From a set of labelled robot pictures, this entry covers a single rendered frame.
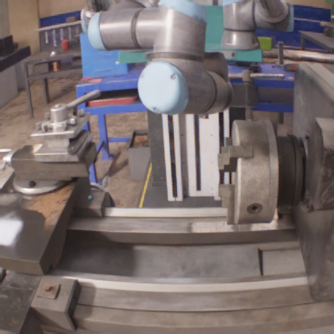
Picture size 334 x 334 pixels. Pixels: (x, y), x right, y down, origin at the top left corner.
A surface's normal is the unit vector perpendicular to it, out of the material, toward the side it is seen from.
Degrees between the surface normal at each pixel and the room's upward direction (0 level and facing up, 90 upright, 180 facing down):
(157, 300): 0
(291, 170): 61
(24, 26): 90
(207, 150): 90
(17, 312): 0
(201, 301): 0
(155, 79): 77
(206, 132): 90
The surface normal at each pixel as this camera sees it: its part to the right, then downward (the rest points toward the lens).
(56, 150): -0.05, -0.87
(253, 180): -0.09, 0.15
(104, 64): -0.07, 0.50
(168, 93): -0.62, 0.19
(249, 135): -0.07, -0.63
